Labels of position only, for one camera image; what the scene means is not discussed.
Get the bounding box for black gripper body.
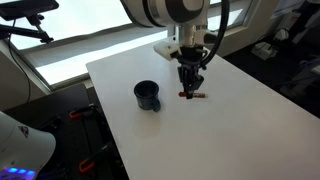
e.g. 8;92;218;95
175;45;209;72

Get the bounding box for red dry erase marker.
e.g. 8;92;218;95
177;91;209;100

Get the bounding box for dark blue enamel mug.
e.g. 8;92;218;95
133;79;162;113

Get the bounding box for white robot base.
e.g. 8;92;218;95
0;110;57;180

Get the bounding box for white box device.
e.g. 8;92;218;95
250;41;279;61

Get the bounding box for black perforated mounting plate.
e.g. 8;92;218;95
36;103;130;180

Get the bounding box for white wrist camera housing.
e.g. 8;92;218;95
153;40;183;62

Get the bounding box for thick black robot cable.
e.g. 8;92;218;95
199;0;231;70

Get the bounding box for orange handled black clamp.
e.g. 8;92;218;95
78;142;118;174
68;104;101;121

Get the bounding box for thin black camera cable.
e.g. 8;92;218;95
7;19;32;104

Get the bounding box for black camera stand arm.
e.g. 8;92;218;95
0;13;55;45

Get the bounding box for black camera on stand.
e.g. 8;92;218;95
0;0;60;22

